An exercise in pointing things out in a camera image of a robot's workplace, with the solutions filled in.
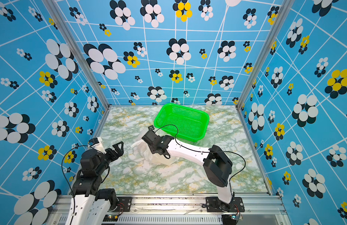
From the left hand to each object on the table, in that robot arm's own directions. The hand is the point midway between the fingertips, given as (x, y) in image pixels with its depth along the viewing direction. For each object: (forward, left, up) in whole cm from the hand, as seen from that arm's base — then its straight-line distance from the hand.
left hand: (117, 144), depth 75 cm
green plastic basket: (+28, -44, -19) cm, 56 cm away
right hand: (+6, -20, -8) cm, 22 cm away
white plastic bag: (+3, -12, -14) cm, 19 cm away
